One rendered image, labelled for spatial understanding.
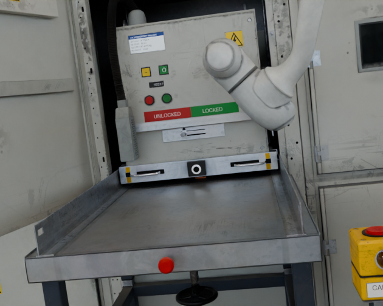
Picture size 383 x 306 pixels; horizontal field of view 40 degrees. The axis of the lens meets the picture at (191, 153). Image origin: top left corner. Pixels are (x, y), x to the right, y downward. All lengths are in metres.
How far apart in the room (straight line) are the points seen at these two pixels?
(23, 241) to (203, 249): 0.97
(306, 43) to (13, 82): 0.79
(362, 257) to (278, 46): 0.99
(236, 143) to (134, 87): 0.39
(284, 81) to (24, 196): 0.79
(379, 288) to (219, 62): 0.68
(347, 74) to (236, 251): 0.82
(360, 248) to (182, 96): 1.05
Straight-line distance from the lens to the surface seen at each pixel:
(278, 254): 1.08
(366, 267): 0.86
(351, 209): 1.76
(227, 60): 1.29
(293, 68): 1.33
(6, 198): 1.51
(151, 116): 1.78
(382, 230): 0.88
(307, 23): 1.31
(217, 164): 1.76
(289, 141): 1.72
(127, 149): 1.69
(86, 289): 1.91
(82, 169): 1.77
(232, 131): 1.75
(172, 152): 1.78
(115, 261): 1.12
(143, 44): 1.78
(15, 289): 2.00
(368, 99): 1.73
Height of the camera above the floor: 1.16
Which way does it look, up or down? 7 degrees down
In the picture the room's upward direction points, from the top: 7 degrees counter-clockwise
